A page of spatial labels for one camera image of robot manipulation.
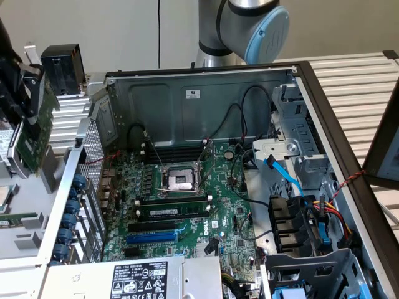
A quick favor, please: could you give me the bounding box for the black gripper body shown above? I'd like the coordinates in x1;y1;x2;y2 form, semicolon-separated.
0;18;34;120

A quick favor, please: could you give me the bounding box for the GPU card with black shroud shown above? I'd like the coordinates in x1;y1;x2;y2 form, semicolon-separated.
6;73;60;180

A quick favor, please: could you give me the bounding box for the grey parts rack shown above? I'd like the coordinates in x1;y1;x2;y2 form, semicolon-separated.
0;143;69;265

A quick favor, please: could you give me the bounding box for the silver CPU chip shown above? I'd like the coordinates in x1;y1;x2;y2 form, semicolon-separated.
0;184;16;216

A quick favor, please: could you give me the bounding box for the grey metal PC case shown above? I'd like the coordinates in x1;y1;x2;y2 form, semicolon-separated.
39;60;399;299

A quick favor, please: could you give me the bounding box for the loose green RAM stick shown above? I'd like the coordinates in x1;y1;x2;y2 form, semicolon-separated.
0;212;39;228

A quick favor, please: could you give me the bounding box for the thin socket locking lever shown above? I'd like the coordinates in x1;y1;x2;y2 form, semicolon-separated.
145;131;165;171
156;186;203;196

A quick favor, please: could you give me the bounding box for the black RAM slot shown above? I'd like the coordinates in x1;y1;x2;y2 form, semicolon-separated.
138;193;213;203
143;148;206;156
142;140;208;152
140;151;205;160
146;157;200;165

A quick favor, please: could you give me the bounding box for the CPU socket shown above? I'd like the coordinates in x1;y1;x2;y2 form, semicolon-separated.
155;163;206;200

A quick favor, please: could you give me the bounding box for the long black expansion slot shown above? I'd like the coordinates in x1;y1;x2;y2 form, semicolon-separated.
127;220;177;234

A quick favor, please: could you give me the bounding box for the metal socket cover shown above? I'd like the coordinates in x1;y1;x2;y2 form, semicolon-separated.
195;140;216;187

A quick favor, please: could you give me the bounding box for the blue expansion slot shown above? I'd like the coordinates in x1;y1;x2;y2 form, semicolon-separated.
125;232;179;246

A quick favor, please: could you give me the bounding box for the grey power supply unit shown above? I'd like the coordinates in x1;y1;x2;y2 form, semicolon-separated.
39;257;224;299

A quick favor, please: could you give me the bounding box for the green motherboard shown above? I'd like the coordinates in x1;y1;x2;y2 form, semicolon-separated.
101;140;259;281

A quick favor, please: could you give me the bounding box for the silver chipset heatsink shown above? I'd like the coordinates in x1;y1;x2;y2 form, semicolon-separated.
195;241;221;257

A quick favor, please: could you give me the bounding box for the black plastic fan shroud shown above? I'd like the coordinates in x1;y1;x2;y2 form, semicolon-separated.
268;194;315;255

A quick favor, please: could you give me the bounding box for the blue plastic clip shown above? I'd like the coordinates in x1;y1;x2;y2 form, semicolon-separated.
317;214;332;247

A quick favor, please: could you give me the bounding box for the grey disk bay cage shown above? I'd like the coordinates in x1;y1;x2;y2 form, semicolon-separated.
260;247;383;299

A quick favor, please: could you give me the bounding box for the dark framed screen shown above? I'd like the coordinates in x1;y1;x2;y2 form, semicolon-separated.
363;73;399;189

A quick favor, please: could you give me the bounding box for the white metal bracket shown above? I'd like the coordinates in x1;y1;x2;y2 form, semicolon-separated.
23;42;39;66

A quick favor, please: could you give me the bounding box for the red black twisted wire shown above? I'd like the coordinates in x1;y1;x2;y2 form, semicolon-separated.
84;150;122;166
330;169;367;200

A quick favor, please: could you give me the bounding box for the thin black hanging cable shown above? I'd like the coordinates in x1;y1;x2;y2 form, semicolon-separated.
157;0;162;70

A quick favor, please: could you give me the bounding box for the silver disk bay bracket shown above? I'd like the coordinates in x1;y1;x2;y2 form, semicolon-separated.
251;138;300;171

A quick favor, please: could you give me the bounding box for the blue SATA wire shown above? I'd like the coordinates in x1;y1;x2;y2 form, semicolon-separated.
264;154;305;199

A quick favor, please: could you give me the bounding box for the coloured power wire harness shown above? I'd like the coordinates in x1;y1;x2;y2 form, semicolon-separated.
311;201;362;250

